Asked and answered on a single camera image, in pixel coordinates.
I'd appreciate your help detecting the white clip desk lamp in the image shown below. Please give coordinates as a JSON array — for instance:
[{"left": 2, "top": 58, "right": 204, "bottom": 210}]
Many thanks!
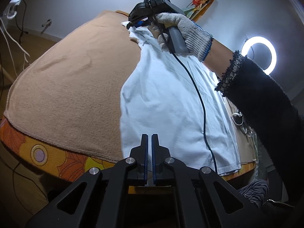
[{"left": 3, "top": 0, "right": 22, "bottom": 20}]

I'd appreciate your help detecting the right forearm black sleeve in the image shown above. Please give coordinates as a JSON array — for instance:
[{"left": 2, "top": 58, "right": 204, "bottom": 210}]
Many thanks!
[{"left": 202, "top": 37, "right": 304, "bottom": 204}]

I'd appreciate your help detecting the colourful scarf on tripod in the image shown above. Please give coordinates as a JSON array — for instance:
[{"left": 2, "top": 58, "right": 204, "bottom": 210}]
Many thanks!
[{"left": 183, "top": 0, "right": 214, "bottom": 22}]

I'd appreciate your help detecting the white lamp cable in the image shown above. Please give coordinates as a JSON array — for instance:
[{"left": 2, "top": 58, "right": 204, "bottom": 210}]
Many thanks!
[{"left": 0, "top": 16, "right": 32, "bottom": 77}]

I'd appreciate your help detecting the ring light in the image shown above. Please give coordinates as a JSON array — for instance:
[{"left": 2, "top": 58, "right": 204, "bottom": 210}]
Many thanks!
[{"left": 241, "top": 36, "right": 277, "bottom": 75}]

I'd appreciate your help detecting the wall socket plug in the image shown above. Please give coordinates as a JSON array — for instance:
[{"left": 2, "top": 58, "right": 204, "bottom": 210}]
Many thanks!
[{"left": 41, "top": 19, "right": 52, "bottom": 34}]

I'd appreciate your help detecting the right gloved hand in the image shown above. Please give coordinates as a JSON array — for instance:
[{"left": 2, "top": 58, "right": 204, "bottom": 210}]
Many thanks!
[{"left": 156, "top": 12, "right": 213, "bottom": 62}]

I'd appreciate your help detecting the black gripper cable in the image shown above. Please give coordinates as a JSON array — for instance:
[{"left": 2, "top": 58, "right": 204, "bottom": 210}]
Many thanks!
[{"left": 142, "top": 0, "right": 219, "bottom": 174}]

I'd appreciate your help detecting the orange floral bed sheet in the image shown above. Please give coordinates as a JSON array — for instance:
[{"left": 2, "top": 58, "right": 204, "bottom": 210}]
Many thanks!
[{"left": 0, "top": 9, "right": 257, "bottom": 183}]

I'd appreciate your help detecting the white t-shirt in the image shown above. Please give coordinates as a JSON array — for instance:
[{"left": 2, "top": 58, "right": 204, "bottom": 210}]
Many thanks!
[{"left": 120, "top": 27, "right": 241, "bottom": 176}]

